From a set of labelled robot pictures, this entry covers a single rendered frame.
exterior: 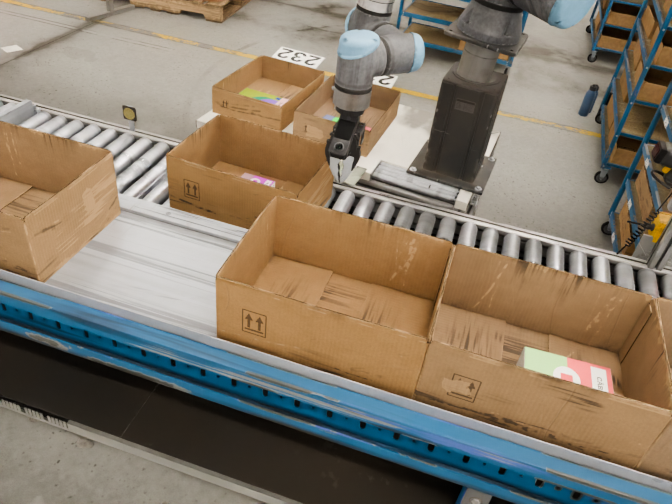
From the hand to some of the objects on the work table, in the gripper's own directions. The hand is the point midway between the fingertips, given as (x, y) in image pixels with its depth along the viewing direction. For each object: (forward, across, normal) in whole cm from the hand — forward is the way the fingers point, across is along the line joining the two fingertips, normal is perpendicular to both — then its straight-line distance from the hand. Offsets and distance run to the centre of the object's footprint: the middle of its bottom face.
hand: (339, 179), depth 156 cm
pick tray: (+19, +14, -69) cm, 73 cm away
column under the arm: (+19, -27, -56) cm, 65 cm away
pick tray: (+19, +46, -72) cm, 88 cm away
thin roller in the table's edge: (+21, -16, -39) cm, 47 cm away
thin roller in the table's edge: (+21, -17, -44) cm, 52 cm away
